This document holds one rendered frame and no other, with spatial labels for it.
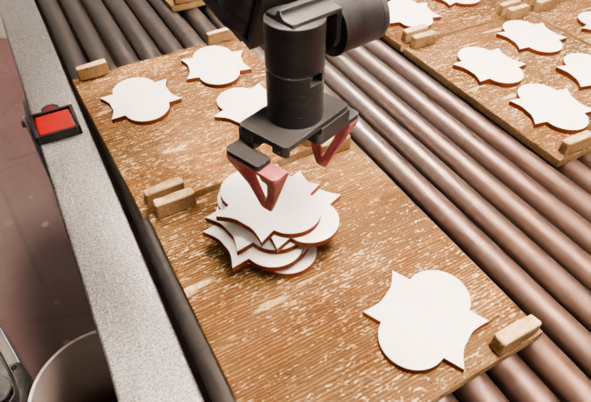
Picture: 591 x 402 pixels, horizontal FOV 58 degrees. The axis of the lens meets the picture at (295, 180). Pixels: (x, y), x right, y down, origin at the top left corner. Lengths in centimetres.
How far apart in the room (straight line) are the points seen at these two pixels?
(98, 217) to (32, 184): 159
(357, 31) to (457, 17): 81
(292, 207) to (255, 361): 20
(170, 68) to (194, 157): 29
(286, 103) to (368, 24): 11
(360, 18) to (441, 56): 64
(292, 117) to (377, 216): 30
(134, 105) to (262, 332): 51
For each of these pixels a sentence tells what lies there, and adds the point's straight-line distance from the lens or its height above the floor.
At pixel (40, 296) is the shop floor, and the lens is 200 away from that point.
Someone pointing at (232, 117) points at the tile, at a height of 95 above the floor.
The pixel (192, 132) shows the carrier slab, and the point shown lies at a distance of 92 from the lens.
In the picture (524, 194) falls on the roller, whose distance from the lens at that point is 90.
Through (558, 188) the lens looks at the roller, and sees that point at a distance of 93.
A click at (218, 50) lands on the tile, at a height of 95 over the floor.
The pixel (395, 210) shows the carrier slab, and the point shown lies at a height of 94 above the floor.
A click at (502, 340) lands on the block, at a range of 65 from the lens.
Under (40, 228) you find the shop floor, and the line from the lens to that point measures 221.
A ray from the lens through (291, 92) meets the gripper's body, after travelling 50.
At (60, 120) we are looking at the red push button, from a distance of 103.
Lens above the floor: 149
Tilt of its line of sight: 43 degrees down
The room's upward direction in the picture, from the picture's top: straight up
